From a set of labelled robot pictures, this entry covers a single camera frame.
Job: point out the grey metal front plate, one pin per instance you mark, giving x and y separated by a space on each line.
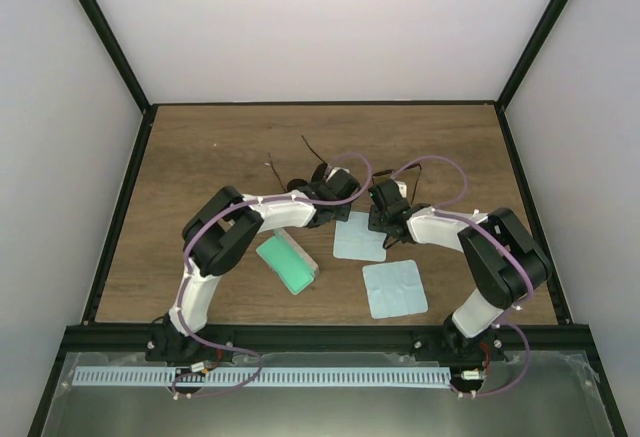
537 394

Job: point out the lower light blue cloth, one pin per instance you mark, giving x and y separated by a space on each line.
394 289

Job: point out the black aluminium frame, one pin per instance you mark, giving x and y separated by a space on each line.
566 334

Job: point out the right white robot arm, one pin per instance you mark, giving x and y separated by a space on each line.
507 265

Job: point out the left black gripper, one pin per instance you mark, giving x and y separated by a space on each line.
343 213

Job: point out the light blue cloth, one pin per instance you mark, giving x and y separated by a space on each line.
394 289
353 240

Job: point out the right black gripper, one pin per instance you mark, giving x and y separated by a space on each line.
374 224

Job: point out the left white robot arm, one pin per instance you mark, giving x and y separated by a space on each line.
219 235

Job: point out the grey glasses case green lining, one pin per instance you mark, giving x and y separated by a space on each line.
295 268

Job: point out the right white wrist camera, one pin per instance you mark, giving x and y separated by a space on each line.
402 188

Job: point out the white slotted cable duct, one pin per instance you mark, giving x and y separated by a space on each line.
272 377

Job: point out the round black sunglasses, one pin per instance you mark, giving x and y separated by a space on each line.
295 165

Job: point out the upper light blue cloth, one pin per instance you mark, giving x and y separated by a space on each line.
353 240

